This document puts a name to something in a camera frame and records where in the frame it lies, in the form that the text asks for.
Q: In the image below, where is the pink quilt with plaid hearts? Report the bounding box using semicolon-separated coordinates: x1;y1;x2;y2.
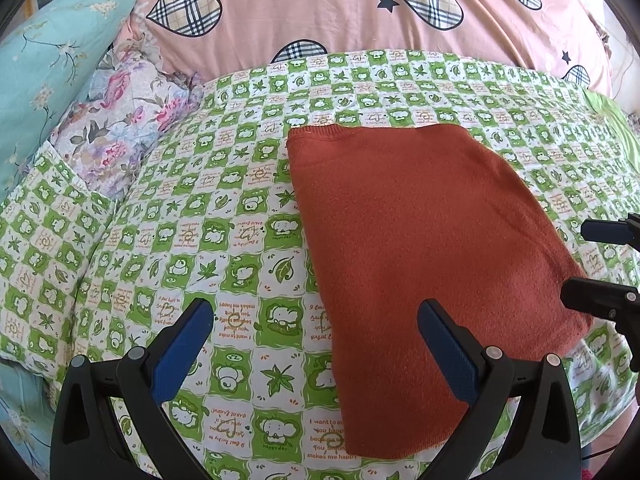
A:
117;0;613;98

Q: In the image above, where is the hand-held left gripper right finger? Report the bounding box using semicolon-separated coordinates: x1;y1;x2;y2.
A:
417;298;583;480

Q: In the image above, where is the pink floral pillow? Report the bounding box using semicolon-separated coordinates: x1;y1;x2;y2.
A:
50;42;203;201

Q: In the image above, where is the teal floral quilt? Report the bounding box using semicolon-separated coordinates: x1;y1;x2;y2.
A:
0;0;153;480

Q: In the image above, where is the green checked bed sheet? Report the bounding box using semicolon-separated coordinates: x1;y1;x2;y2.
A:
0;49;640;480

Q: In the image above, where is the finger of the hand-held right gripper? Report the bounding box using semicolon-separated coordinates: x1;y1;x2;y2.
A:
560;276;640;375
581;212;640;252

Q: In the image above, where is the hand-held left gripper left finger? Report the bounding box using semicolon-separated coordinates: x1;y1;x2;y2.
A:
49;297;216;480

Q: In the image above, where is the plain green cloth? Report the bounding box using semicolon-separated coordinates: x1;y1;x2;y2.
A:
582;87;640;181

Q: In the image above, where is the orange knit sweater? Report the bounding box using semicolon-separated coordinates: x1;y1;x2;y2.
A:
286;124;596;461

